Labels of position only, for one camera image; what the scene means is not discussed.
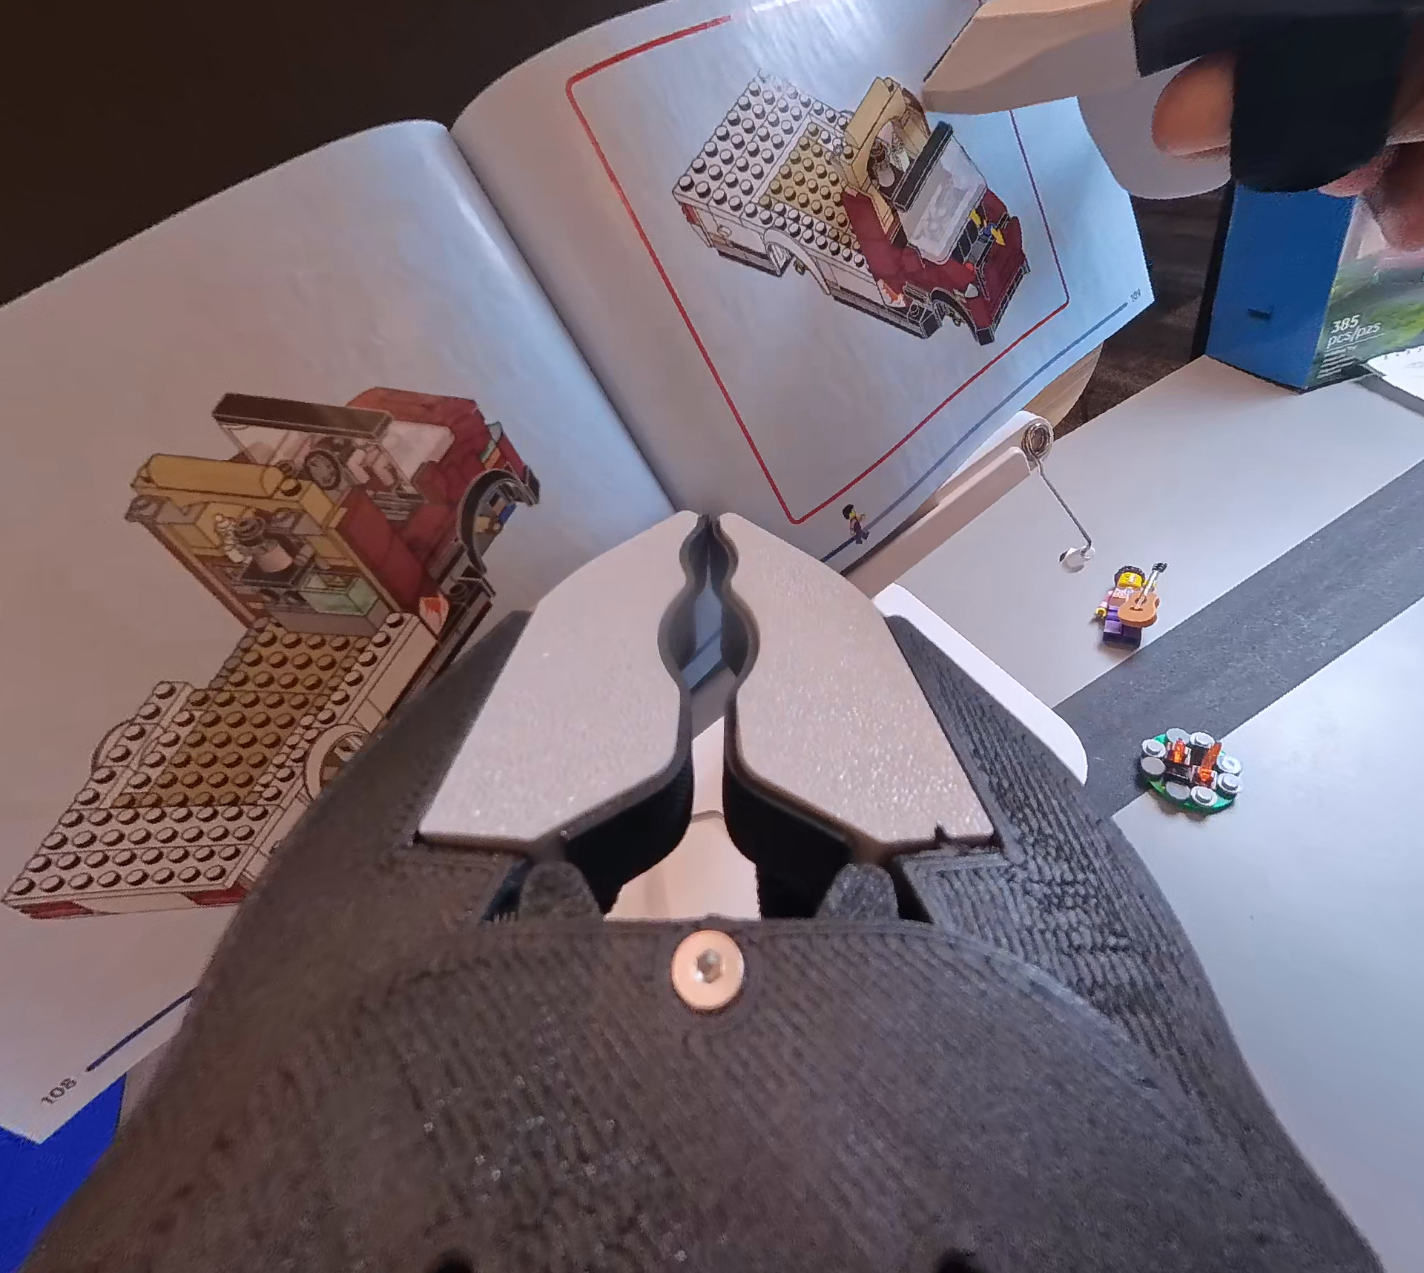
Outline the purple toy minifigure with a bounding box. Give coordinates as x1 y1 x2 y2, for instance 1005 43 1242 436
1096 561 1170 655

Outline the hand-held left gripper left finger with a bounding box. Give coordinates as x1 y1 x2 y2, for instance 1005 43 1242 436
414 514 716 858

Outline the white book stand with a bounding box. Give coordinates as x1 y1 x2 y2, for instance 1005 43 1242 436
606 411 1092 928

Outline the person's right hand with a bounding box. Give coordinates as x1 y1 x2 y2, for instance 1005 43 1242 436
1151 56 1424 254

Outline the blue storage bin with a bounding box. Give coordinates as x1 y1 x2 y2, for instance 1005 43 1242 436
0 1078 125 1273

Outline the toy campfire on green plate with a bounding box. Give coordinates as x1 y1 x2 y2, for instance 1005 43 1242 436
1137 729 1244 816

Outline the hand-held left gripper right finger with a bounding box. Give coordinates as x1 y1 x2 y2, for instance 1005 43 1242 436
712 512 997 862

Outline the blue toy set box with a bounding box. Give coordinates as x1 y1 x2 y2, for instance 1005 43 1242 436
1208 181 1424 396

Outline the building instruction booklet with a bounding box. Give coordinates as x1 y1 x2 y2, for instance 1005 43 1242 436
0 0 1158 1145

